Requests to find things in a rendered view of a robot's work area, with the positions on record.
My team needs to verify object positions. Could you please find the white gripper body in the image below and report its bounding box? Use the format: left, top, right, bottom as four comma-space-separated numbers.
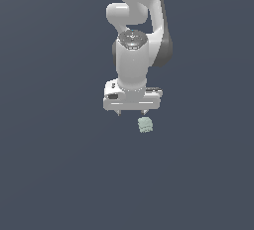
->
102, 78, 164, 112

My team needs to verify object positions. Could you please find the small pale green cube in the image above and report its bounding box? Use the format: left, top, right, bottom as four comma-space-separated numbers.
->
137, 116, 155, 134

